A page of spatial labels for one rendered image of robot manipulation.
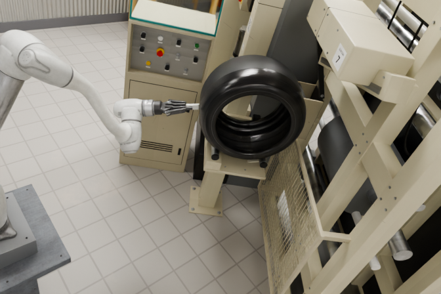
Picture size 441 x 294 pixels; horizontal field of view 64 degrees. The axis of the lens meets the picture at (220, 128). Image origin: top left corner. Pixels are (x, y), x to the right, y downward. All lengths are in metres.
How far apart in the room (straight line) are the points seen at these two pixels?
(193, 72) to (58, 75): 1.21
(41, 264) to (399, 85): 1.63
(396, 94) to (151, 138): 1.93
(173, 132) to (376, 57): 1.75
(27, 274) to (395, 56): 1.72
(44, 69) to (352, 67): 1.14
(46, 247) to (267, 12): 1.55
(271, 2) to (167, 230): 1.71
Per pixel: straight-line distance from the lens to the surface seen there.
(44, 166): 3.10
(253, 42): 1.98
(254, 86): 1.67
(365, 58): 1.42
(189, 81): 2.53
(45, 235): 1.91
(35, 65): 1.47
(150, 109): 1.86
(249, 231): 2.85
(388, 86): 1.40
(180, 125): 2.72
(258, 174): 2.10
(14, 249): 1.78
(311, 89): 2.34
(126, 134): 1.80
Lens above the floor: 2.23
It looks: 38 degrees down
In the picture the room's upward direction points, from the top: 17 degrees clockwise
